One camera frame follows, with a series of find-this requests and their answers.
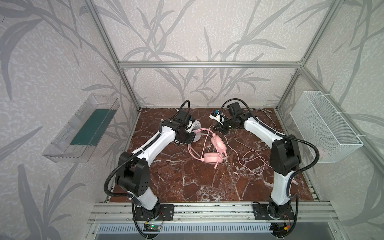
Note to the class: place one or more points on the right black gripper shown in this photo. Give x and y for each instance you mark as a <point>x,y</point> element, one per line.
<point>226,126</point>

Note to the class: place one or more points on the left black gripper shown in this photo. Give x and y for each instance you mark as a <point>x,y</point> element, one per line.
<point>186,135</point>

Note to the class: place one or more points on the pink headphones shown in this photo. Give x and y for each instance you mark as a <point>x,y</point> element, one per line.
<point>212,158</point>

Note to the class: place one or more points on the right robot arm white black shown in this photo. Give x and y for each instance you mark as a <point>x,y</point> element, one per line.
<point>285,153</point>

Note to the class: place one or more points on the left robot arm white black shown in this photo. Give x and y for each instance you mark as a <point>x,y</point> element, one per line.
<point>132,178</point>

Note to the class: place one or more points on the white headphones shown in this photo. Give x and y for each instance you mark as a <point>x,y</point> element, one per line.
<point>197,126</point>

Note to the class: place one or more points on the pink item in basket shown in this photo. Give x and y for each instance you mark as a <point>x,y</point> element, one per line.
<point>320,150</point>

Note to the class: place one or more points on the green circuit board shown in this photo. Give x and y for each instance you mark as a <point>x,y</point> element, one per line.
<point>152,227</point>

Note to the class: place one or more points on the right wiring connector board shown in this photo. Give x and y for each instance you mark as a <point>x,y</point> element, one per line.
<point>280,229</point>

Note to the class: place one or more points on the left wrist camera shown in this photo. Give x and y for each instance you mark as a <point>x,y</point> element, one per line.
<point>191,123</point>

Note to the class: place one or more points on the white wire mesh basket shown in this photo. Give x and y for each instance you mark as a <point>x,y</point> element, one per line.
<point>321,124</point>

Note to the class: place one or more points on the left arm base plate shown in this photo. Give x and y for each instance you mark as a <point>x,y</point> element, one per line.
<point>159,212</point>

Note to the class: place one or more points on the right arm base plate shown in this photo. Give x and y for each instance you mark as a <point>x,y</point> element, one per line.
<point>273,212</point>

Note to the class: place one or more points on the clear plastic wall bin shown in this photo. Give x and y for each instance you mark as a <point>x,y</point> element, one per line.
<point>79,138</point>

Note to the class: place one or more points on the aluminium front rail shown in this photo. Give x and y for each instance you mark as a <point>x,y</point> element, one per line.
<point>206,212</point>

